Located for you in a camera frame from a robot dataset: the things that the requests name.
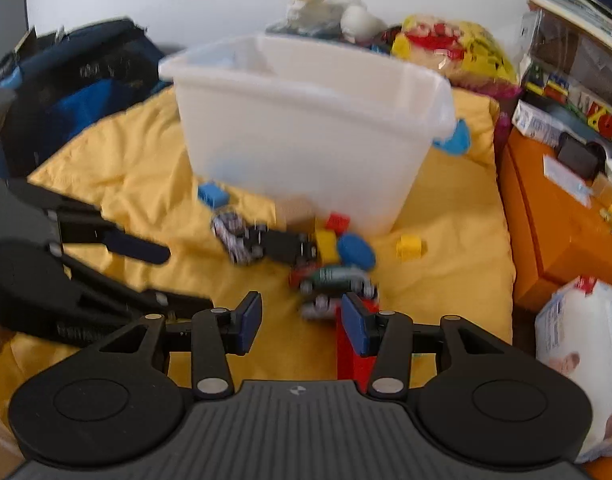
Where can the blue round disc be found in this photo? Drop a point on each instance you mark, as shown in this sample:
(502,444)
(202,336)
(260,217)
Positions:
(356,251)

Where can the white paper card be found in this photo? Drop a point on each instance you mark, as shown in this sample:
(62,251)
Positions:
(566,180)

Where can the red and green toy car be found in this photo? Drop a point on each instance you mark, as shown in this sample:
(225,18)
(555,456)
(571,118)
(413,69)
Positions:
(331,277)

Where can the black toy car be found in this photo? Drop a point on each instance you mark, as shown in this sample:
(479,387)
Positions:
(281,247)

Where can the small toy car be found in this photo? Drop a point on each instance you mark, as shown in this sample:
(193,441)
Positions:
(228,232)

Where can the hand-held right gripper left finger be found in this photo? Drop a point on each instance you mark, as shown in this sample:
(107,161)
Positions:
(250,322)

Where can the long red toy brick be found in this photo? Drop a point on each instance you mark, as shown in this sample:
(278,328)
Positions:
(351,367)

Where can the blue and black bag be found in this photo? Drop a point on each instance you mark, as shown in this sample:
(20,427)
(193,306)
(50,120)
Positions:
(85,80)

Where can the small blue toy brick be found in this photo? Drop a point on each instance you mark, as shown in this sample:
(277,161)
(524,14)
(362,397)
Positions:
(213,195)

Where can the black device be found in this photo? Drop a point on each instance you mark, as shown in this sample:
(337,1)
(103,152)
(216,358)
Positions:
(581,157)

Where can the white plastic bag of toys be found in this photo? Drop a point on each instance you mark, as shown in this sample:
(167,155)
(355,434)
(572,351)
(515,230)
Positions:
(321,10)

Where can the small red toy brick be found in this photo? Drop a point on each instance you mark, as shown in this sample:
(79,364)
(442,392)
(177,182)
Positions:
(338,222)

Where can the orange box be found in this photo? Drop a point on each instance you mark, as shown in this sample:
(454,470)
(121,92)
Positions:
(546,220)

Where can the white plastic bin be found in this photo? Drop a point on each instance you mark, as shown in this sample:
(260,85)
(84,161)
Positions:
(306,135)

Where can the clear box of colourful toys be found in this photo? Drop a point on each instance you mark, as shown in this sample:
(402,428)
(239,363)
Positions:
(571,75)

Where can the wooden block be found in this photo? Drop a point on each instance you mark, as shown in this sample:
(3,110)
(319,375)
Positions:
(298,212)

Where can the yellow cloth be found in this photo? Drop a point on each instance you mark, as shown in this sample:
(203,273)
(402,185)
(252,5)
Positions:
(135,170)

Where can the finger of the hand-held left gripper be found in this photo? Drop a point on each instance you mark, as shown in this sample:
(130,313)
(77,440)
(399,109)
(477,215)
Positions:
(130,246)
(150,300)

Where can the orange object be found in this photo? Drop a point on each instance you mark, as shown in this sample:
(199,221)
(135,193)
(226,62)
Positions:
(608,470)

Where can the pink toy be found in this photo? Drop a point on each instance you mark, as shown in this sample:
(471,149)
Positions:
(503,112)

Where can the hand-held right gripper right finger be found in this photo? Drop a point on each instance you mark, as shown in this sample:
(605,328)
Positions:
(358,327)

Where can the small yellow toy brick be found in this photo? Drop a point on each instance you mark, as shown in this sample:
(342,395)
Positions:
(326,247)
(411,249)

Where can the white wet wipes packet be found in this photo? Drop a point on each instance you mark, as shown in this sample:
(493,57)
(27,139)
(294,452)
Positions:
(586,330)

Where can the silver toy car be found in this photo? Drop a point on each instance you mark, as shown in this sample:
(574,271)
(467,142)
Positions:
(318,306)

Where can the small white carton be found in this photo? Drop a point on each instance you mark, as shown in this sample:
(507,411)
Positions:
(536,122)

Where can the blue foam shape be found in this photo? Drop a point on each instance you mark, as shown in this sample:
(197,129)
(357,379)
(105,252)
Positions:
(456,140)

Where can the yellow snack bag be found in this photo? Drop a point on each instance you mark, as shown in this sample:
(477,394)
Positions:
(451,47)

